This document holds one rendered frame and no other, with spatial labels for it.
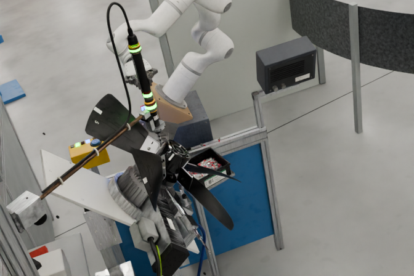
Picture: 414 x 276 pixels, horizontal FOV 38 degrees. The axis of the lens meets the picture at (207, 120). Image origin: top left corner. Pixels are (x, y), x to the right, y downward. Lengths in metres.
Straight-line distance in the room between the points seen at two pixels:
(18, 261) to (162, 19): 1.07
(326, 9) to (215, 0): 1.59
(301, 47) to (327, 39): 1.31
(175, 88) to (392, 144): 1.77
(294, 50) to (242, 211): 0.95
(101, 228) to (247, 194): 1.08
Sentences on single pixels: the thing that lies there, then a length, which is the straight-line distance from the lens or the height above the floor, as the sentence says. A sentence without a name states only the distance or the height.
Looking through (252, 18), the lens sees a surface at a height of 0.72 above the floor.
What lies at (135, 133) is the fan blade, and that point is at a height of 1.32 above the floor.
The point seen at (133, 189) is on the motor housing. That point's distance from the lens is 2.32.
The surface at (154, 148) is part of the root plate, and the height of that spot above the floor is 1.24.
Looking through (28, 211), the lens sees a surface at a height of 1.40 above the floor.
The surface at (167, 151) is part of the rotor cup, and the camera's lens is 2.29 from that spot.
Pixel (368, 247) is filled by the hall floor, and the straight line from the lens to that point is 3.53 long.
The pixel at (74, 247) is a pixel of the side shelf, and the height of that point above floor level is 0.86.
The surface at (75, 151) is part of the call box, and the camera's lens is 2.77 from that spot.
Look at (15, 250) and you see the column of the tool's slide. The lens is 2.02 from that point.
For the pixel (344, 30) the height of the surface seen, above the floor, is 0.75.
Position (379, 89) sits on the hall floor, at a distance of 4.76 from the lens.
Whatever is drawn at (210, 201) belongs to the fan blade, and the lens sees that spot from 2.27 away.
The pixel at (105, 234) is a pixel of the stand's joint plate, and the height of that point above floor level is 1.02.
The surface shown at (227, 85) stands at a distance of 4.52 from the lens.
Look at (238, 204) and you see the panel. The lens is 3.22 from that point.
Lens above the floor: 2.59
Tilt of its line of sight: 34 degrees down
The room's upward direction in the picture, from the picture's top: 12 degrees counter-clockwise
